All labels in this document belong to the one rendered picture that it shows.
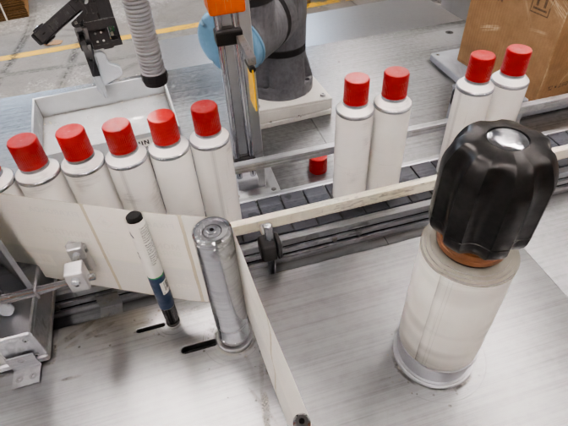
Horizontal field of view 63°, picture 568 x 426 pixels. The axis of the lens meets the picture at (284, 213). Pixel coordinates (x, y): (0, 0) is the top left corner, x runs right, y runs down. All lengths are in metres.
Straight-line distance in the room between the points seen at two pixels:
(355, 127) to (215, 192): 0.21
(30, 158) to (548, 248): 0.72
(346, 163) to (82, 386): 0.44
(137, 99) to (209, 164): 0.53
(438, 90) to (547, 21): 0.25
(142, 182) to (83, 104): 0.53
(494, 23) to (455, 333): 0.80
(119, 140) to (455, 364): 0.44
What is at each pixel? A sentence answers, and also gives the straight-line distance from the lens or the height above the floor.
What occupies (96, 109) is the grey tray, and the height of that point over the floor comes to 0.86.
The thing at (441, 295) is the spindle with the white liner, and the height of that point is 1.04.
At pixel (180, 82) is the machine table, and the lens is 1.20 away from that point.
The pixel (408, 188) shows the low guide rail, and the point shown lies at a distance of 0.72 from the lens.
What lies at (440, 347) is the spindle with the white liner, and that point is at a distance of 0.50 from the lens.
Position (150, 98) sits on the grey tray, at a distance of 1.10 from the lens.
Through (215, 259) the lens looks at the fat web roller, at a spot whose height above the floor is 1.05.
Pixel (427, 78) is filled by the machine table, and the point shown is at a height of 0.83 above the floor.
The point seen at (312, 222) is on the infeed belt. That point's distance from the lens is 0.70.
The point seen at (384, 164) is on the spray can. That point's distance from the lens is 0.69.
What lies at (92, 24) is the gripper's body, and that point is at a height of 1.03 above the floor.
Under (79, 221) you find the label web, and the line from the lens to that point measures 0.54.
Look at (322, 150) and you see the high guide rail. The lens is 0.70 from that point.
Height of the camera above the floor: 1.37
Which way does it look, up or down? 44 degrees down
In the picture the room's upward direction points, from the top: 3 degrees counter-clockwise
